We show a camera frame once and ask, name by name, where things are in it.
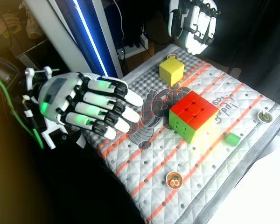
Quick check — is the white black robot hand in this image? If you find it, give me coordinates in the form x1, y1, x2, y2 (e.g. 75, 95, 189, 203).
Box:
38, 71, 145, 149
167, 0, 222, 56

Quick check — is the yellow cube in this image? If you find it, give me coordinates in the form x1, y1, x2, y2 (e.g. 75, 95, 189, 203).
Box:
159, 58, 185, 87

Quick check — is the Rubik's cube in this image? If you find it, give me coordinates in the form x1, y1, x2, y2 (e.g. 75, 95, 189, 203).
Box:
168, 91, 220, 144

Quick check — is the green cylinder block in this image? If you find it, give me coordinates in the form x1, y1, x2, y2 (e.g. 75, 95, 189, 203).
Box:
224, 132, 241, 147

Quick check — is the blue light strip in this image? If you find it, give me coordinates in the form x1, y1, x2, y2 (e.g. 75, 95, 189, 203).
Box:
69, 0, 110, 76

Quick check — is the white power strip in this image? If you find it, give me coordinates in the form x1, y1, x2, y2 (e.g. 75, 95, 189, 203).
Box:
116, 33, 153, 60

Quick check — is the grey quilt with printed bear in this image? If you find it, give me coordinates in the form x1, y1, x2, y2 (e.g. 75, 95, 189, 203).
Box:
97, 43, 280, 224

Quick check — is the small toy bowl with eggs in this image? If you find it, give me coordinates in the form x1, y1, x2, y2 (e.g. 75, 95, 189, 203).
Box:
165, 171, 184, 190

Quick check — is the green cable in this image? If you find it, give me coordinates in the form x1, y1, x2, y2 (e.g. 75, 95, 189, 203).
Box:
0, 71, 45, 150

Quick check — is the white frame post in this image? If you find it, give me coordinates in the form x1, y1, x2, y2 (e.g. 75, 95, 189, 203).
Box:
23, 0, 125, 79

